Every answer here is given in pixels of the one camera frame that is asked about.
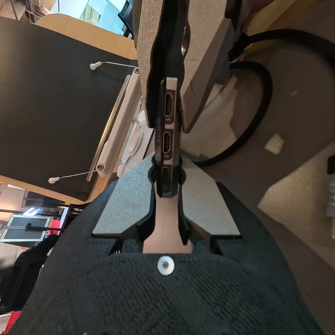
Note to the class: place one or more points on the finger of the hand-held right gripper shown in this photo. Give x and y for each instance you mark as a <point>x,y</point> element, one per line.
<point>149,39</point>
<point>206,52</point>

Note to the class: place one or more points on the small white tape piece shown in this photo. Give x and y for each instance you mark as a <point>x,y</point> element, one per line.
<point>274,144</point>

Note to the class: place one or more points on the black hdmi switch box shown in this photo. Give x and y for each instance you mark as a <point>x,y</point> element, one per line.
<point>170,123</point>

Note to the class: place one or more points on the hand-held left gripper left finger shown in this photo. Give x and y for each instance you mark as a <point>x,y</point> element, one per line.
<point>123,204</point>

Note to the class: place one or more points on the grey framed dark panel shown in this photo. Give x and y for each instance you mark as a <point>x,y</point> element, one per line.
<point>15,233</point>
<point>39,197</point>

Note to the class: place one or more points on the wooden board with black panel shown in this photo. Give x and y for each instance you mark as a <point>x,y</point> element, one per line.
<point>52,104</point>

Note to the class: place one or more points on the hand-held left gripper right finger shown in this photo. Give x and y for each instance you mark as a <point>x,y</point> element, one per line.
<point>206,206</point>

